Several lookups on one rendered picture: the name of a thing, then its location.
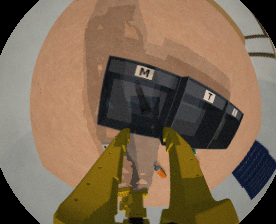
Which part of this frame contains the white domino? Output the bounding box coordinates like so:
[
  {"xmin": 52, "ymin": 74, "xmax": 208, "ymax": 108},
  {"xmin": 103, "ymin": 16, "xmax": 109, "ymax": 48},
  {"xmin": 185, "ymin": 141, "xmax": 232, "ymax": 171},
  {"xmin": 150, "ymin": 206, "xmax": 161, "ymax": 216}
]
[{"xmin": 102, "ymin": 142, "xmax": 111, "ymax": 150}]

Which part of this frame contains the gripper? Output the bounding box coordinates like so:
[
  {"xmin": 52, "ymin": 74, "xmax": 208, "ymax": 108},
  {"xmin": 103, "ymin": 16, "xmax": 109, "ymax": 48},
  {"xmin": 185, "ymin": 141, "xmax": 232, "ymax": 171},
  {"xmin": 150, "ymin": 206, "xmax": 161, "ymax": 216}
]
[{"xmin": 53, "ymin": 127, "xmax": 239, "ymax": 224}]

